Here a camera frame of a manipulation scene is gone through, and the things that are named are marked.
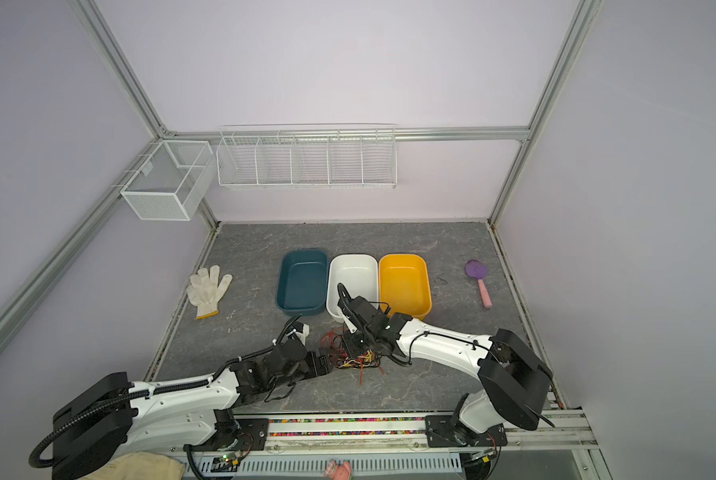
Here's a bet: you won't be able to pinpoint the dark teal plastic bin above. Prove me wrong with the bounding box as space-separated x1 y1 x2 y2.
276 249 329 317

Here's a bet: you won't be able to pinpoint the red cables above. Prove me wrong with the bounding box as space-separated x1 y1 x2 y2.
320 326 389 386

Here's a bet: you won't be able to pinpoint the white plastic bin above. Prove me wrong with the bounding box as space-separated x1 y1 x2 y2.
326 254 380 323

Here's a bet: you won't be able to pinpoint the pink object at front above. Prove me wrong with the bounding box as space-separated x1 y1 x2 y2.
324 460 352 480

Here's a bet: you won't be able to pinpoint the beige glove at front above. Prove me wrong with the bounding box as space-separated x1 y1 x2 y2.
83 452 186 480

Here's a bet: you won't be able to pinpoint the yellow plastic bin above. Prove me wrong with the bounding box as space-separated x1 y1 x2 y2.
379 254 433 320

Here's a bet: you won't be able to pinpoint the small white mesh basket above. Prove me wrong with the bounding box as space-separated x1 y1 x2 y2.
121 140 217 221

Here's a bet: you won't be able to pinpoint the white work glove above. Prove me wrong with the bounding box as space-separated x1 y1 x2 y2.
186 265 233 320

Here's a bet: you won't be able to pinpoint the yellow cable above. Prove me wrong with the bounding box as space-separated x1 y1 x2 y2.
338 350 376 370

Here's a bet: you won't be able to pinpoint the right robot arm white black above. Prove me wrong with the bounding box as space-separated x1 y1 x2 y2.
338 292 555 447

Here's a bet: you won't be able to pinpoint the long white wire basket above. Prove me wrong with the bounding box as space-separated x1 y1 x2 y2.
216 123 398 189

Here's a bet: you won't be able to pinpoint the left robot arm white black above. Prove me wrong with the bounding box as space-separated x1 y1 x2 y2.
28 334 333 479

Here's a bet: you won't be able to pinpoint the purple pink toy trowel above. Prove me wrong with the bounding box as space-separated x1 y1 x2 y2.
465 259 493 309

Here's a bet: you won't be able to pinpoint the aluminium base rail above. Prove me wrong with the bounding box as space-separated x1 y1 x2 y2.
96 409 600 457

